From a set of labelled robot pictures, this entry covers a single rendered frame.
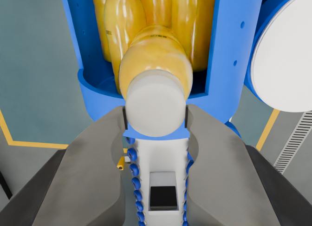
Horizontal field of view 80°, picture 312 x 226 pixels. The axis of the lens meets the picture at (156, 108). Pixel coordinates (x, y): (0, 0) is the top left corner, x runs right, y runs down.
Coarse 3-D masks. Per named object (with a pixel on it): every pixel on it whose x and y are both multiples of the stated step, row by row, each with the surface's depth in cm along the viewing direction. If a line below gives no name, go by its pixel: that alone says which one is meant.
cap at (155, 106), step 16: (144, 80) 11; (160, 80) 11; (128, 96) 11; (144, 96) 11; (160, 96) 11; (176, 96) 11; (128, 112) 12; (144, 112) 12; (160, 112) 12; (176, 112) 12; (144, 128) 12; (160, 128) 12; (176, 128) 12
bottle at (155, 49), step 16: (144, 32) 20; (160, 32) 19; (128, 48) 17; (144, 48) 14; (160, 48) 14; (176, 48) 15; (128, 64) 14; (144, 64) 13; (160, 64) 13; (176, 64) 14; (128, 80) 14; (176, 80) 13; (192, 80) 16
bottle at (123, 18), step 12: (108, 0) 27; (120, 0) 26; (132, 0) 27; (108, 12) 27; (120, 12) 27; (132, 12) 27; (144, 12) 29; (108, 24) 28; (120, 24) 27; (132, 24) 27; (144, 24) 29; (108, 36) 29; (120, 36) 28; (132, 36) 28; (120, 48) 29; (120, 60) 30
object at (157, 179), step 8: (152, 176) 71; (160, 176) 71; (168, 176) 71; (152, 184) 68; (160, 184) 68; (168, 184) 68; (152, 192) 64; (160, 192) 64; (168, 192) 64; (176, 192) 65; (152, 200) 61; (160, 200) 61; (168, 200) 61; (176, 200) 61; (152, 208) 60; (160, 208) 60; (168, 208) 60; (176, 208) 60
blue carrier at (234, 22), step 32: (64, 0) 27; (224, 0) 18; (256, 0) 21; (96, 32) 36; (224, 32) 19; (96, 64) 38; (224, 64) 22; (96, 96) 25; (192, 96) 23; (224, 96) 24; (128, 128) 25
